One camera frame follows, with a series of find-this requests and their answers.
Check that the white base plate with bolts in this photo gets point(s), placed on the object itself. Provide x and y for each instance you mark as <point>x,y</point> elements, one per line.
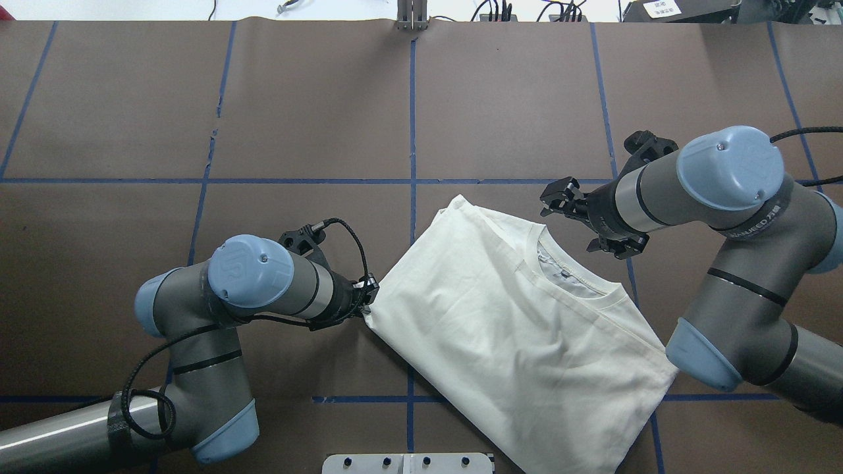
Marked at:
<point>442,462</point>

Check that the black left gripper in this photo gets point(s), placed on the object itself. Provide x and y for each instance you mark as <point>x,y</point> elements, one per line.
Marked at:
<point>342,295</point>

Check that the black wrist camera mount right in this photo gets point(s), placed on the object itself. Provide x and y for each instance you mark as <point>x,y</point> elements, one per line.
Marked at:
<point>644,147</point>

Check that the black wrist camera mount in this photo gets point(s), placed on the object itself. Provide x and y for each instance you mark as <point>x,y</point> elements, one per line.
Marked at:
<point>306,241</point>
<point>644,147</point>

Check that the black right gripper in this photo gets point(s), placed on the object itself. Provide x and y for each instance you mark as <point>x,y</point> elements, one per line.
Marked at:
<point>604,209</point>

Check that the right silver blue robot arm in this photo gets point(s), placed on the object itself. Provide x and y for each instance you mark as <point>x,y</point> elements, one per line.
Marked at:
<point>775,230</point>

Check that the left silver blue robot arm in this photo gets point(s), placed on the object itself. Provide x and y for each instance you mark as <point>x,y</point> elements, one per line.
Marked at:
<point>208,407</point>

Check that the cream long-sleeve cat shirt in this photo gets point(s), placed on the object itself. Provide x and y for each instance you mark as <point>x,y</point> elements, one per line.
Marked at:
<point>552,363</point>

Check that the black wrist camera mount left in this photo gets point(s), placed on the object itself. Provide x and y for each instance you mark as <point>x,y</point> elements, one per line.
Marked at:
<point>306,241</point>

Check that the aluminium frame post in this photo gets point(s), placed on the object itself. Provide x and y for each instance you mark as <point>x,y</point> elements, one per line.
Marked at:
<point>412,15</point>

